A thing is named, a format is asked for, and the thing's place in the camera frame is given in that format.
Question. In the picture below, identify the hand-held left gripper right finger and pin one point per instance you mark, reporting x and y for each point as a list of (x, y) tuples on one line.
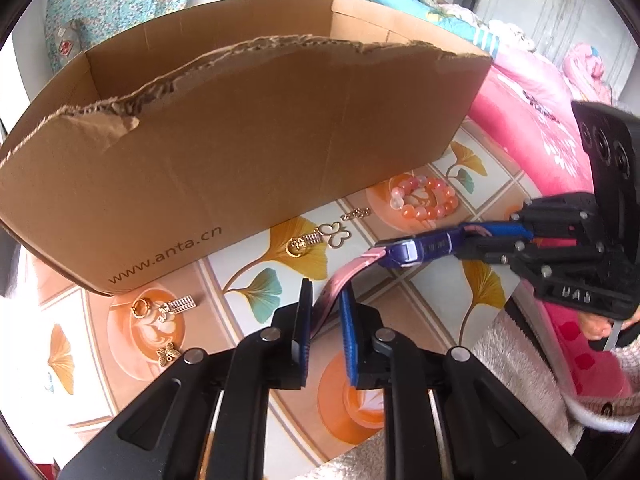
[(348, 340)]

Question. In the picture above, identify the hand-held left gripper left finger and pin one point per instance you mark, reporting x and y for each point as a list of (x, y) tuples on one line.
[(303, 330)]

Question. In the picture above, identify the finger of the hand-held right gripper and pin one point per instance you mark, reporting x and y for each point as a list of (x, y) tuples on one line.
[(490, 250), (500, 230)]

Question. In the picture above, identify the wristwatch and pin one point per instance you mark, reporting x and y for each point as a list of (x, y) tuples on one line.
[(415, 252)]

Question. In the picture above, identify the gold abacus charm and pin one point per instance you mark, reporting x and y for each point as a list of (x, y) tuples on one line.
[(181, 306)]

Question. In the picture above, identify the gold flower charm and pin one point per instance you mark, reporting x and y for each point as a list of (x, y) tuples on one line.
[(167, 354)]

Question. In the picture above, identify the small silver charm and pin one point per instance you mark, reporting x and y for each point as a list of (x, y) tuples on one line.
[(164, 316)]

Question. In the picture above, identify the gold hoop earring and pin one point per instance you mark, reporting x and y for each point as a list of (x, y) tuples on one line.
[(136, 311)]

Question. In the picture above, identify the brown cardboard box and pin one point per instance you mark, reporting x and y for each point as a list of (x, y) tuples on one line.
[(250, 160)]

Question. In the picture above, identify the person's right hand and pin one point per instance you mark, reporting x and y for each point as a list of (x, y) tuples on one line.
[(596, 327)]

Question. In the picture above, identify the pink crumpled cloth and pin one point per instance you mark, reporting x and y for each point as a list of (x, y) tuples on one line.
[(585, 70)]

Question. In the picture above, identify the pink floral quilt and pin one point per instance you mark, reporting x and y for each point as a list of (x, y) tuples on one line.
[(525, 110)]

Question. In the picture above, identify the pink dotted garment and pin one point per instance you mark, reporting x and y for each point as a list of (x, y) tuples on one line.
[(580, 355)]

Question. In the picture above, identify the white panelled wardrobe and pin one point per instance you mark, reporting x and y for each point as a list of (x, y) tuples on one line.
[(550, 0)]

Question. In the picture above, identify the heart print cushion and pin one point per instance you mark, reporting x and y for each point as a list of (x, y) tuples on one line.
[(67, 47)]

